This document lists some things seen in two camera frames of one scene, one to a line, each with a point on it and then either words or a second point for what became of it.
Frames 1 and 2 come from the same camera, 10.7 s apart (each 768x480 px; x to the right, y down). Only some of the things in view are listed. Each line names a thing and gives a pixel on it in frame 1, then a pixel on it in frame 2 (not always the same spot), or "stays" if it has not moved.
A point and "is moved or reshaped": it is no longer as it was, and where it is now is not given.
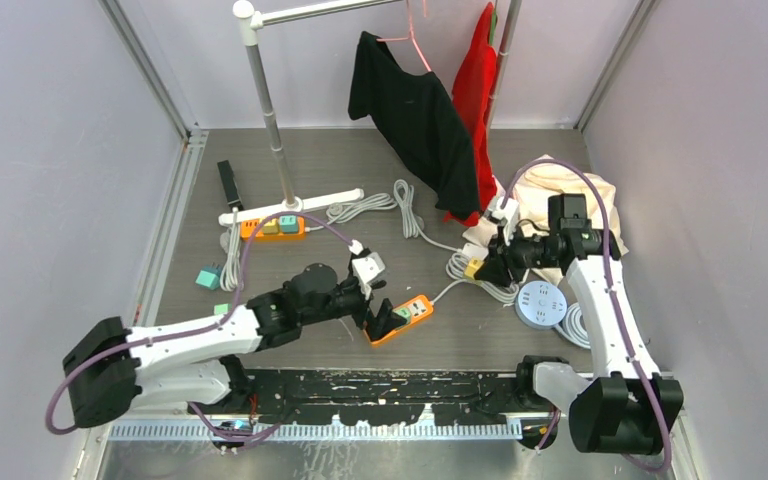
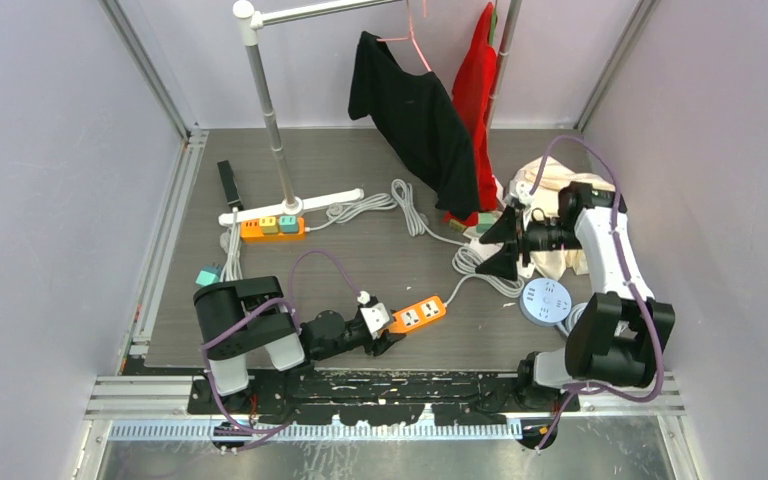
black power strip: x=229 y=185 stays
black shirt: x=419 y=120 stays
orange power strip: x=412 y=312 is moved or reshaped
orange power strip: x=249 y=226 stays
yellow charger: x=474 y=264 is moved or reshaped
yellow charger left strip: x=271 y=227 stays
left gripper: x=376 y=325 to x=380 y=342
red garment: x=472 y=85 stays
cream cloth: x=532 y=186 stays
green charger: x=404 y=312 is moved or reshaped
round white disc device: x=541 y=305 stays
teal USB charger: x=209 y=276 stays
